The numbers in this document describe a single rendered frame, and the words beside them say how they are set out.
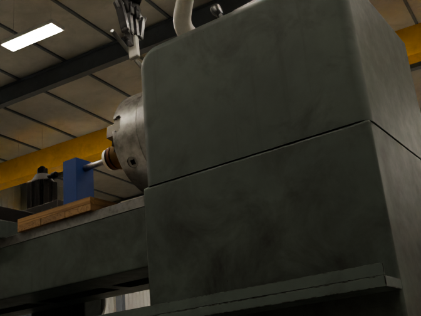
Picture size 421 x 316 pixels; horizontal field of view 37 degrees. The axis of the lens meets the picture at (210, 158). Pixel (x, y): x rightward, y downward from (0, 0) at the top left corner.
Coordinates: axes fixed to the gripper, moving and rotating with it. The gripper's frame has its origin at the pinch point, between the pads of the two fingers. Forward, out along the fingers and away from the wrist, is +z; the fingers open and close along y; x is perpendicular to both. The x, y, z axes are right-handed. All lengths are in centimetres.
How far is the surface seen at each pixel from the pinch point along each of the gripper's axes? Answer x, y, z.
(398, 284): 60, 7, 82
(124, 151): -8.1, -3.0, 28.9
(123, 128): -6.7, -1.4, 22.8
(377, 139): 62, 3, 52
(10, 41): -671, -534, -579
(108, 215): -14.1, -1.3, 46.3
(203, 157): 21.8, 5.1, 43.1
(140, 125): -0.9, -1.3, 24.1
